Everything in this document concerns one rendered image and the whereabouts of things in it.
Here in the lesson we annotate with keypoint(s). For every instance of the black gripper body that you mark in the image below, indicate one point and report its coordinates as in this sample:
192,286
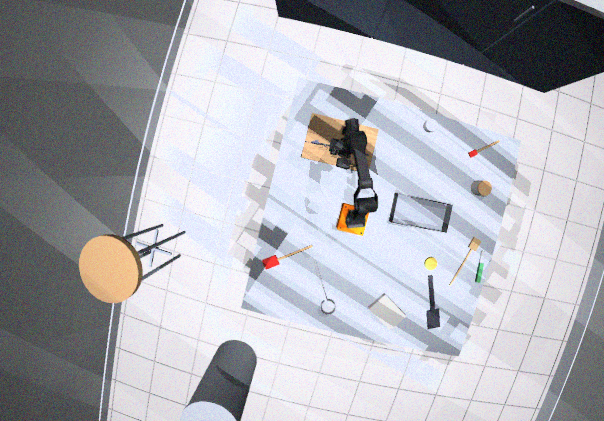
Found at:
343,162

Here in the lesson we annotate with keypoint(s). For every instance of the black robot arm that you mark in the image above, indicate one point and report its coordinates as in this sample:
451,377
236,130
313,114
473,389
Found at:
356,143

